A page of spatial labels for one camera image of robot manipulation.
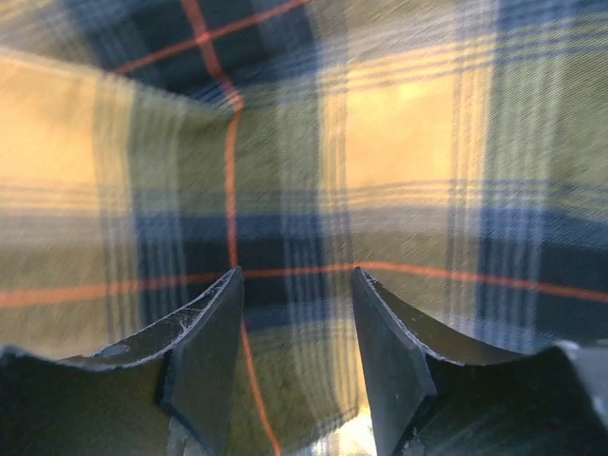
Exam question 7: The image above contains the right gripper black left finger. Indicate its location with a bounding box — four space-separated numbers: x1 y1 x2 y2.
1 268 243 455

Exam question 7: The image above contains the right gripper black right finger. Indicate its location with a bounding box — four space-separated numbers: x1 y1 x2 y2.
351 269 607 455

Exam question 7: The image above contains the yellow plaid flannel shirt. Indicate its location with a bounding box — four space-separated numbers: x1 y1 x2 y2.
1 1 607 455

